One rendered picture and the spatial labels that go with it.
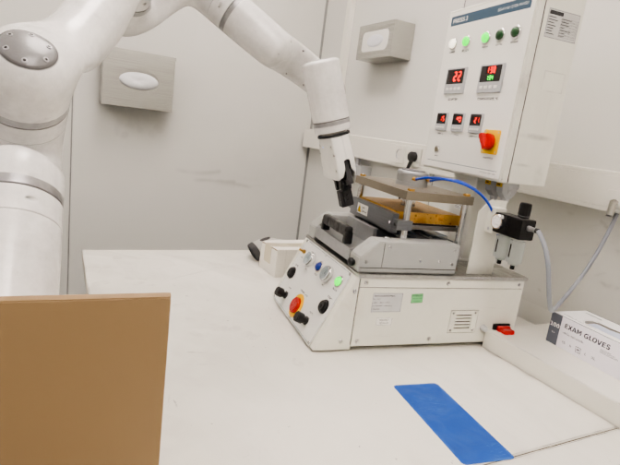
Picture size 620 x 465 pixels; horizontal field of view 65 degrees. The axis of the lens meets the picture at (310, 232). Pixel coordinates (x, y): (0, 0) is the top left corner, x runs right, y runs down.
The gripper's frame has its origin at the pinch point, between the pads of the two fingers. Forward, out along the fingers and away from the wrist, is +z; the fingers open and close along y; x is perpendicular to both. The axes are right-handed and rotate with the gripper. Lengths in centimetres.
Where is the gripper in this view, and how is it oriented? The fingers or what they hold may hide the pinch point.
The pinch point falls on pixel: (345, 197)
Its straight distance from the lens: 117.3
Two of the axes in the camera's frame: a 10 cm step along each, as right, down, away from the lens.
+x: 9.2, -2.8, 2.7
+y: 3.4, 2.2, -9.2
